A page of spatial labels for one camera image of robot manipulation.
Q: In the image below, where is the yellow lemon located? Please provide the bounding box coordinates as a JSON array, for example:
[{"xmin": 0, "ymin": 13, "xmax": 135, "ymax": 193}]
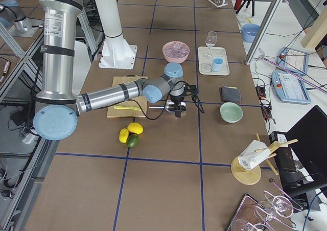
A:
[
  {"xmin": 127, "ymin": 122, "xmax": 144, "ymax": 134},
  {"xmin": 119, "ymin": 128, "xmax": 129, "ymax": 144}
]

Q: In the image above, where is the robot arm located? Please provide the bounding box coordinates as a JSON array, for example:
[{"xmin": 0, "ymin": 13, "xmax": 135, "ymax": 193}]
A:
[{"xmin": 33, "ymin": 0, "xmax": 186, "ymax": 141}]

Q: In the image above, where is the wooden stand with base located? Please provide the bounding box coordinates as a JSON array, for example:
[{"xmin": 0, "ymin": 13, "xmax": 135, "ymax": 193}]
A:
[{"xmin": 231, "ymin": 134, "xmax": 298, "ymax": 185}]

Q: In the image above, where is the far teach pendant tablet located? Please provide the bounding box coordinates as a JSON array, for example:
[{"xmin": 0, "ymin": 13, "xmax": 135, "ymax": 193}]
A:
[{"xmin": 277, "ymin": 47, "xmax": 309, "ymax": 76}]

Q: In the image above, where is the teach pendant tablet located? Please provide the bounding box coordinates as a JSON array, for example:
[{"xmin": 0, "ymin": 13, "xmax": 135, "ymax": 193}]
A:
[
  {"xmin": 271, "ymin": 71, "xmax": 311, "ymax": 104},
  {"xmin": 277, "ymin": 47, "xmax": 309, "ymax": 76}
]

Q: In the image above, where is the near teach pendant tablet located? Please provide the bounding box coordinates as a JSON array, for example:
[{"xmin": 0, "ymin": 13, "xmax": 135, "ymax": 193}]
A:
[{"xmin": 271, "ymin": 71, "xmax": 311, "ymax": 104}]

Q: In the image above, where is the cream serving tray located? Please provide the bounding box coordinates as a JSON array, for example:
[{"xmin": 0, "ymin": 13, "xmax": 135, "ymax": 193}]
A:
[{"xmin": 198, "ymin": 47, "xmax": 229, "ymax": 76}]

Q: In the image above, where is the green ceramic bowl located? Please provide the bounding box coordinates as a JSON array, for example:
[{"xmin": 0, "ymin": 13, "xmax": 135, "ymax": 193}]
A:
[{"xmin": 220, "ymin": 102, "xmax": 243, "ymax": 123}]

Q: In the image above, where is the aluminium frame post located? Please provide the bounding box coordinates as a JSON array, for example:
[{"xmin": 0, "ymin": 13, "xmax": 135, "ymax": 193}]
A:
[{"xmin": 245, "ymin": 0, "xmax": 283, "ymax": 65}]

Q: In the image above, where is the clear wine glass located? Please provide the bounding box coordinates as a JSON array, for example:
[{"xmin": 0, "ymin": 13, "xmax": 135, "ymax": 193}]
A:
[{"xmin": 203, "ymin": 31, "xmax": 218, "ymax": 58}]

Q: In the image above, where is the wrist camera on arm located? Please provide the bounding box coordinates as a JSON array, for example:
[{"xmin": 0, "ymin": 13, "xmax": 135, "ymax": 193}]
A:
[{"xmin": 187, "ymin": 85, "xmax": 197, "ymax": 100}]

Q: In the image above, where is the white carton on stand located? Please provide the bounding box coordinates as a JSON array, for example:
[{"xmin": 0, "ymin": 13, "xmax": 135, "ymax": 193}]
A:
[{"xmin": 238, "ymin": 140, "xmax": 270, "ymax": 170}]

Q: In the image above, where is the metal ice scoop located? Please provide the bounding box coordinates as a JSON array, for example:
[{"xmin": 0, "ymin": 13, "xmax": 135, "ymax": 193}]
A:
[{"xmin": 149, "ymin": 100, "xmax": 175, "ymax": 113}]

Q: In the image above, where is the light blue cup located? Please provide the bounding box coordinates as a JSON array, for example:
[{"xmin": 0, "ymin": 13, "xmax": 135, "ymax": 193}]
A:
[{"xmin": 212, "ymin": 57, "xmax": 224, "ymax": 72}]

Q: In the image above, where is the dark grey folded cloth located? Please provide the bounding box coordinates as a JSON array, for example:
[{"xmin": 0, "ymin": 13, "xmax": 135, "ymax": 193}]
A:
[{"xmin": 220, "ymin": 86, "xmax": 242, "ymax": 102}]

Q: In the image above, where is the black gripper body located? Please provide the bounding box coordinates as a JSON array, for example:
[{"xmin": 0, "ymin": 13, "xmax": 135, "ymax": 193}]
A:
[{"xmin": 170, "ymin": 95, "xmax": 184, "ymax": 110}]

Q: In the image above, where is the pink bowl of ice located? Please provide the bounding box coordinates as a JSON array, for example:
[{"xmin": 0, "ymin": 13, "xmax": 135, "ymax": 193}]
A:
[{"xmin": 162, "ymin": 41, "xmax": 190, "ymax": 64}]

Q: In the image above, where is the black monitor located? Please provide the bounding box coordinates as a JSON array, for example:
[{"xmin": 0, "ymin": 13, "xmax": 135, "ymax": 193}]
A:
[{"xmin": 276, "ymin": 105, "xmax": 326, "ymax": 197}]

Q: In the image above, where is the yellow plastic knife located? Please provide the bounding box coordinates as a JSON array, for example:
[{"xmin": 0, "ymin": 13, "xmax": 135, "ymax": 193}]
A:
[{"xmin": 114, "ymin": 105, "xmax": 141, "ymax": 111}]

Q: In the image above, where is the white chair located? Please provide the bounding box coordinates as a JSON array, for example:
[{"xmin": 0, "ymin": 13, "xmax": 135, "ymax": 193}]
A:
[{"xmin": 72, "ymin": 41, "xmax": 91, "ymax": 95}]

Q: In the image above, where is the black tripod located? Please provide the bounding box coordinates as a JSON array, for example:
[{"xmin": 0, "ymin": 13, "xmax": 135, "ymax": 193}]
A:
[{"xmin": 236, "ymin": 0, "xmax": 255, "ymax": 16}]

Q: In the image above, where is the blue bowl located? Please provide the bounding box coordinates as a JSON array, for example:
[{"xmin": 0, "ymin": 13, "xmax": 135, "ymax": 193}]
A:
[{"xmin": 241, "ymin": 24, "xmax": 260, "ymax": 43}]

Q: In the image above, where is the green lime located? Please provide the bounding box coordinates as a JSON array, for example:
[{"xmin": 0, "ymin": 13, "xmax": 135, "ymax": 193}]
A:
[{"xmin": 126, "ymin": 134, "xmax": 139, "ymax": 148}]

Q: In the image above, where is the wooden cutting board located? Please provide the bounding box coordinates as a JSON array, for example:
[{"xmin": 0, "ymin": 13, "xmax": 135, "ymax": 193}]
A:
[{"xmin": 107, "ymin": 76, "xmax": 148, "ymax": 118}]

